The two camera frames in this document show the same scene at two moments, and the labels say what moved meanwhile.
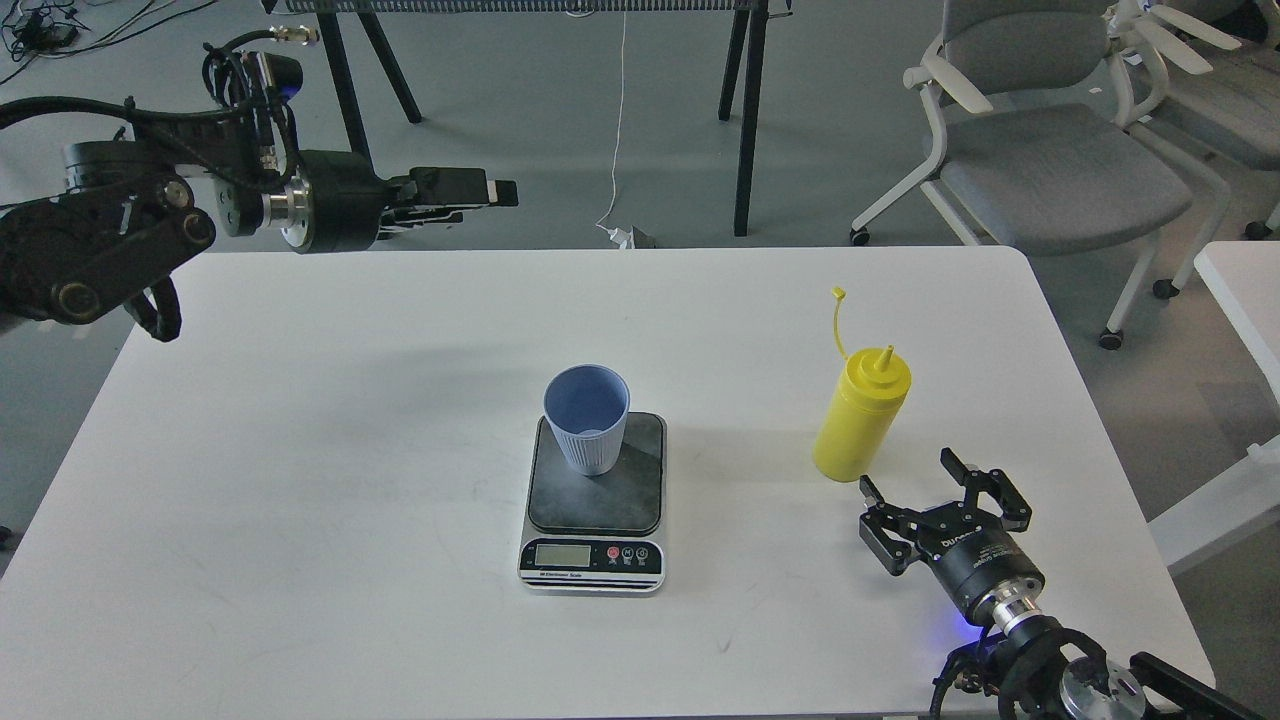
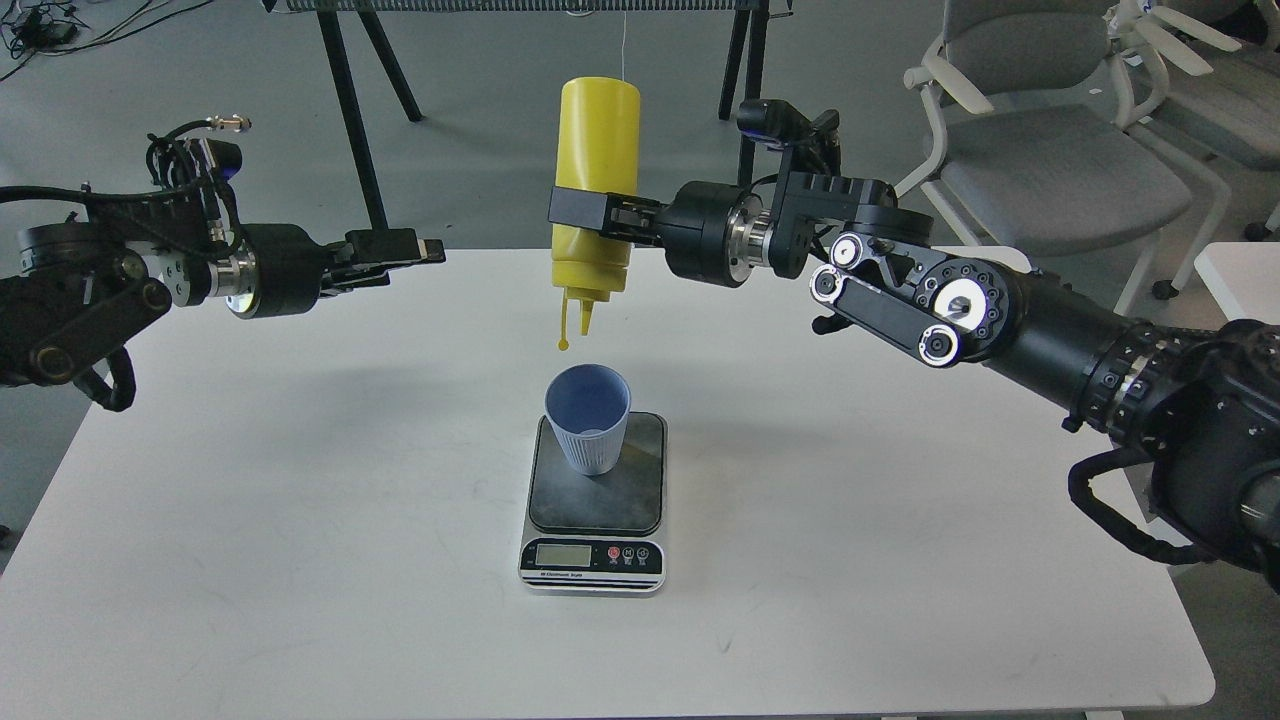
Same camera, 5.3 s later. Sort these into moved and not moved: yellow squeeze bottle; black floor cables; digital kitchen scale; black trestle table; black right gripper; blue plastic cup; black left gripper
Moved: black right gripper; black left gripper; yellow squeeze bottle
Not moved: black trestle table; black floor cables; digital kitchen scale; blue plastic cup
